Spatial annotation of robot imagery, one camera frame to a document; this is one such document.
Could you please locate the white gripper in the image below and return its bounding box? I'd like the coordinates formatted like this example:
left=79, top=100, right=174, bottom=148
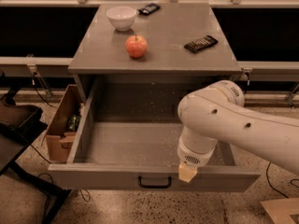
left=178, top=139, right=216, bottom=183

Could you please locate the grey top drawer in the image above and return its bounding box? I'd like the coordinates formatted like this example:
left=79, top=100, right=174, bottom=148
left=49, top=77, right=260, bottom=192

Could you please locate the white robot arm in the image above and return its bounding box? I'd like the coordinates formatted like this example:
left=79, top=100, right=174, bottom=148
left=178, top=80, right=299, bottom=183

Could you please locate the grey drawer cabinet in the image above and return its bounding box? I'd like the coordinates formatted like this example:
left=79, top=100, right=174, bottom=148
left=67, top=2, right=242, bottom=123

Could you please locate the cardboard sheet on floor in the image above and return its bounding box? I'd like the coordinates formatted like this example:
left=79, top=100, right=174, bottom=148
left=261, top=198, right=299, bottom=224

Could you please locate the green can in box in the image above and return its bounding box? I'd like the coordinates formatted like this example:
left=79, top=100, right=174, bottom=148
left=66, top=115, right=81, bottom=132

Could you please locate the cardboard box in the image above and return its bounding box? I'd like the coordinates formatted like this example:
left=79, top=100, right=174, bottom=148
left=46, top=85, right=83, bottom=162

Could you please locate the black snack bar right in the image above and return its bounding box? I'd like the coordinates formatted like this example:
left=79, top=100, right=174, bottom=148
left=184, top=35, right=219, bottom=53

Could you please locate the red apple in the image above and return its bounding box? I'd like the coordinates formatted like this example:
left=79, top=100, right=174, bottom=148
left=125, top=35, right=148, bottom=59

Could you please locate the white bowl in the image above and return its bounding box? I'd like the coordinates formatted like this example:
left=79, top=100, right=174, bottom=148
left=107, top=7, right=137, bottom=31

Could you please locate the black snack packet rear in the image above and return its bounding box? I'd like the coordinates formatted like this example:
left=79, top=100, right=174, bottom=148
left=138, top=3, right=161, bottom=16

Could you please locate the black folding table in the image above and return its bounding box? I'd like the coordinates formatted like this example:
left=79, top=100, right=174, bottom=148
left=0, top=84, right=71, bottom=224

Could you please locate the black floor cable right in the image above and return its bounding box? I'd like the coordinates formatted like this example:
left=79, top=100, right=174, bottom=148
left=264, top=161, right=299, bottom=199

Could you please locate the black floor cable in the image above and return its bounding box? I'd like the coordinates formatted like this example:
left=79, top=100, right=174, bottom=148
left=29, top=72, right=92, bottom=203
left=264, top=161, right=299, bottom=199

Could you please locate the black floor cable left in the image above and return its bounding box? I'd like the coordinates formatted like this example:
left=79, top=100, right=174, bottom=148
left=29, top=72, right=92, bottom=203

